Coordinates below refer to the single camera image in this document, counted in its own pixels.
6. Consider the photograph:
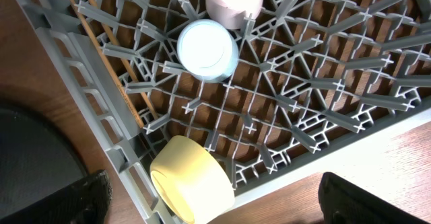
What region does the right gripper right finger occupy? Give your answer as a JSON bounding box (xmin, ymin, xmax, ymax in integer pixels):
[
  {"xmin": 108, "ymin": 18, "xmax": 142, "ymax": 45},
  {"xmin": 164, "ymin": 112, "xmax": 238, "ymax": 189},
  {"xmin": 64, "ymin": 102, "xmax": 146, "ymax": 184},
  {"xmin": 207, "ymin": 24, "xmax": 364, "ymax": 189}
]
[{"xmin": 318, "ymin": 172, "xmax": 425, "ymax": 224}]

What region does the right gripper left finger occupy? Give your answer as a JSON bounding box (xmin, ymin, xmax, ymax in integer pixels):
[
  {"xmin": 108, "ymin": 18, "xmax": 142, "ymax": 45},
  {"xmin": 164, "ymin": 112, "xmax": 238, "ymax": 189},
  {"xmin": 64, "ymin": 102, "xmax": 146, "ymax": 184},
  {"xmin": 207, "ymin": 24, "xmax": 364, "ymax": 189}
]
[{"xmin": 1, "ymin": 170, "xmax": 112, "ymax": 223}]

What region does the yellow bowl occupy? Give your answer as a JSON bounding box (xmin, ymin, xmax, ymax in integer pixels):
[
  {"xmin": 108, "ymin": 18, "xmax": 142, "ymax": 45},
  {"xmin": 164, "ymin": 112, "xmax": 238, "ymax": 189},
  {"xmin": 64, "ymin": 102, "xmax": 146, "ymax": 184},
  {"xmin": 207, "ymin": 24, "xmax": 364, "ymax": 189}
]
[{"xmin": 150, "ymin": 135, "xmax": 235, "ymax": 223}]

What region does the blue cup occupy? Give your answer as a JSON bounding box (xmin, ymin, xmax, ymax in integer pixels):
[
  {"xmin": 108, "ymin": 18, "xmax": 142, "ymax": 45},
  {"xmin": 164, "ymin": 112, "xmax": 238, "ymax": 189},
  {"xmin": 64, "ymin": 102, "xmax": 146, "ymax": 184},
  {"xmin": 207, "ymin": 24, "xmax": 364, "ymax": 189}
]
[{"xmin": 176, "ymin": 19, "xmax": 239, "ymax": 83}]

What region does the pink cup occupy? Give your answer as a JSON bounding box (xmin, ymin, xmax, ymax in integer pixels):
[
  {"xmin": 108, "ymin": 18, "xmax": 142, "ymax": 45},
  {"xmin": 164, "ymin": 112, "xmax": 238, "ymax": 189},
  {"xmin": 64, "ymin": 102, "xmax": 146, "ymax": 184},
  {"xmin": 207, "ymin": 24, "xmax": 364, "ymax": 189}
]
[{"xmin": 205, "ymin": 0, "xmax": 263, "ymax": 30}]

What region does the grey dishwasher rack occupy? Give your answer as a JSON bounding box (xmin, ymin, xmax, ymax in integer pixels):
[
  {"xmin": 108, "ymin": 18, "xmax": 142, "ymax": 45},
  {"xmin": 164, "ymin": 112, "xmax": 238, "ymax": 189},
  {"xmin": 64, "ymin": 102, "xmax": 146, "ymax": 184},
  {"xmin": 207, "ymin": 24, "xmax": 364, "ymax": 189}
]
[{"xmin": 16, "ymin": 0, "xmax": 430, "ymax": 223}]

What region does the round black serving tray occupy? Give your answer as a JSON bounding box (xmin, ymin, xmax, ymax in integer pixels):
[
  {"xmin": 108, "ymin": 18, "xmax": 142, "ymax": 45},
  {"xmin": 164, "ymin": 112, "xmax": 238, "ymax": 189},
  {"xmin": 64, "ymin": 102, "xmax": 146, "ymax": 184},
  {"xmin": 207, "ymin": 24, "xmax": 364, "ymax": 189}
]
[{"xmin": 1, "ymin": 101, "xmax": 88, "ymax": 219}]

